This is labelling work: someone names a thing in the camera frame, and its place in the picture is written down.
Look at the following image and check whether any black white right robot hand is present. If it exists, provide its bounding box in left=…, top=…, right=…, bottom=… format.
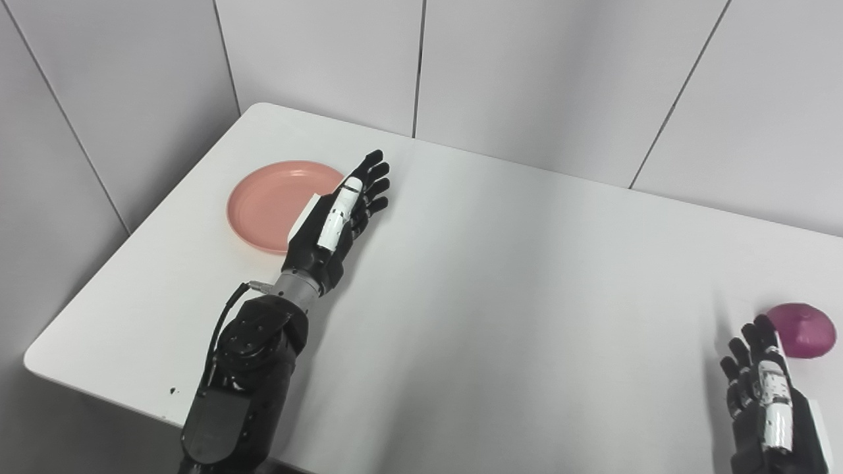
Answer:
left=720, top=315, right=834, bottom=474

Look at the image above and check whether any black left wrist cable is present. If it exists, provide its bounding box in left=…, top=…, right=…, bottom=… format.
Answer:
left=202, top=281, right=275, bottom=396

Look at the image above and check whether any purple red onion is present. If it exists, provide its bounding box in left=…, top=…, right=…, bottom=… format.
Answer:
left=766, top=303, right=838, bottom=359

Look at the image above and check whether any pink plastic plate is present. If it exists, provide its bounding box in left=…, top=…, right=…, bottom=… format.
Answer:
left=227, top=161, right=346, bottom=257

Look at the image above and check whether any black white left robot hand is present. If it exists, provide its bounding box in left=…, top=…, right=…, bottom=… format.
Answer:
left=281, top=149, right=391, bottom=292

